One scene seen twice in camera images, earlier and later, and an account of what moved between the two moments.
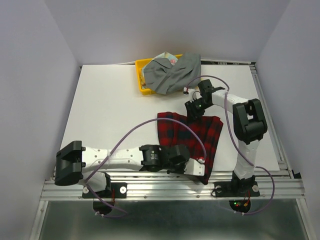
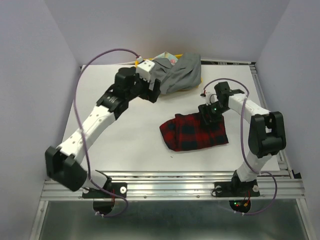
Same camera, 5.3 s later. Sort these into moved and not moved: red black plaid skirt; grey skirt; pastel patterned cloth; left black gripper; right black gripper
Moved: left black gripper; right black gripper; red black plaid skirt
Not moved: grey skirt; pastel patterned cloth
